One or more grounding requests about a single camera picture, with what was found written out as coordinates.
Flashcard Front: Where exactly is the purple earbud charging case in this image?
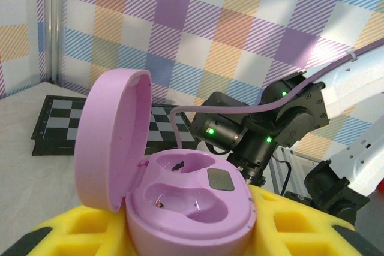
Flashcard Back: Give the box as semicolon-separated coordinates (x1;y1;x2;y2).
74;69;257;256

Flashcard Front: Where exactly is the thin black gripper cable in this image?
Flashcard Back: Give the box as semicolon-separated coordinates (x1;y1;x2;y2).
271;158;293;197

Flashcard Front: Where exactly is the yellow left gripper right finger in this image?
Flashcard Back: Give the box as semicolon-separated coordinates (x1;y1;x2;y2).
244;184;384;256

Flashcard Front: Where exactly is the aluminium frame post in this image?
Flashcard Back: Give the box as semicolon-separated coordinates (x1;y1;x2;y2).
41;0;66;85

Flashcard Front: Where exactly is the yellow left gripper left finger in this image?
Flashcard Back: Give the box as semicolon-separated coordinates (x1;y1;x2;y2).
0;204;133;256

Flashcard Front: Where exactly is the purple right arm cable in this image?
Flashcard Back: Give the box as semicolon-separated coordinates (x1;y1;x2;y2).
169;38;384;152

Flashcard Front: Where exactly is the black grey chessboard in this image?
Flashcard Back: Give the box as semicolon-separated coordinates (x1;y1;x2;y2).
31;94;200;157

